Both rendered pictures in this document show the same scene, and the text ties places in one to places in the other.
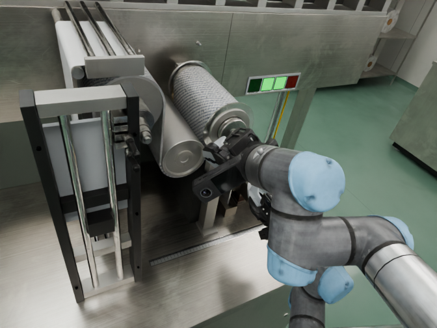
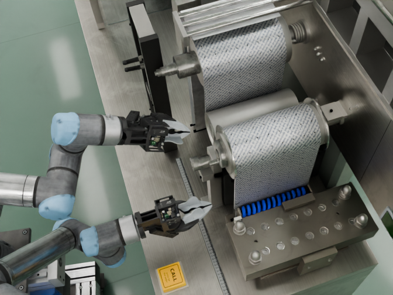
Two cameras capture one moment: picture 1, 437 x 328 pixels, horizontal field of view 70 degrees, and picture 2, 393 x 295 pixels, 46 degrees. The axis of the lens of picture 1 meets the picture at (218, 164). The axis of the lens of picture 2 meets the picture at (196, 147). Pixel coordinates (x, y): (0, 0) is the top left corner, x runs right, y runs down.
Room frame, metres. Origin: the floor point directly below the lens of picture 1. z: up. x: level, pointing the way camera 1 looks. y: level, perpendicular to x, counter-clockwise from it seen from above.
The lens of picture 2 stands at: (0.84, -0.63, 2.29)
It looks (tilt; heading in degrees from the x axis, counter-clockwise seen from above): 58 degrees down; 111
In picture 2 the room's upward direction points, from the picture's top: 6 degrees counter-clockwise
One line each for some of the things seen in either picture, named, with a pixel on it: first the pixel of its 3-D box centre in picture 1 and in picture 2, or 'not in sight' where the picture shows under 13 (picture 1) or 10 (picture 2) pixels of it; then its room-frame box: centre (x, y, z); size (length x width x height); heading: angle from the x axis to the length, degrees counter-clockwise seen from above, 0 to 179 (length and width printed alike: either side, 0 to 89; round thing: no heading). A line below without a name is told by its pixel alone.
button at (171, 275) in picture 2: not in sight; (171, 277); (0.58, -0.27, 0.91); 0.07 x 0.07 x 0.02; 34
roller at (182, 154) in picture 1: (167, 131); (252, 120); (0.72, 0.16, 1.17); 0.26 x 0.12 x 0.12; 34
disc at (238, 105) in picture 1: (229, 127); (226, 151); (0.68, -0.01, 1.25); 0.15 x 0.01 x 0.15; 124
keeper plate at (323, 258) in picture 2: not in sight; (317, 261); (0.98, -0.14, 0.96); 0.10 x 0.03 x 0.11; 34
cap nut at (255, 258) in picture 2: not in sight; (255, 256); (0.81, -0.20, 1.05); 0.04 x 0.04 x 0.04
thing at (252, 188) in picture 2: not in sight; (273, 182); (0.82, 0.01, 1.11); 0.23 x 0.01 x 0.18; 34
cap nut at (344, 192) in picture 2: not in sight; (345, 190); (1.03, 0.06, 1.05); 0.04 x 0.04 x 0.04
